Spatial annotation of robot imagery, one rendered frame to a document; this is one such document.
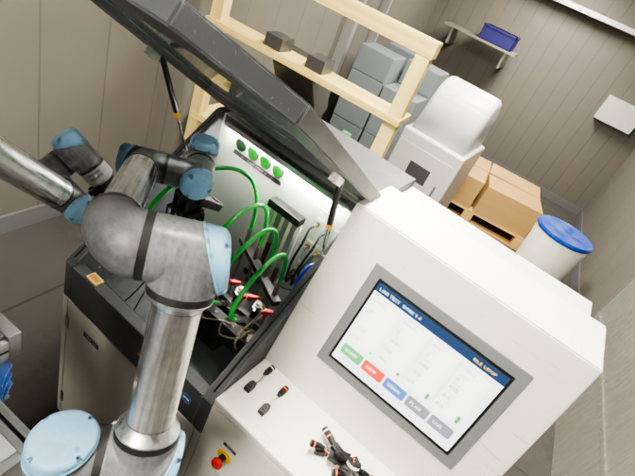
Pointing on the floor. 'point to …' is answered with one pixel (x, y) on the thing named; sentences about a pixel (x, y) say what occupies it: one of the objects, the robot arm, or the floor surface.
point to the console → (547, 414)
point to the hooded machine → (446, 139)
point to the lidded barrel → (555, 246)
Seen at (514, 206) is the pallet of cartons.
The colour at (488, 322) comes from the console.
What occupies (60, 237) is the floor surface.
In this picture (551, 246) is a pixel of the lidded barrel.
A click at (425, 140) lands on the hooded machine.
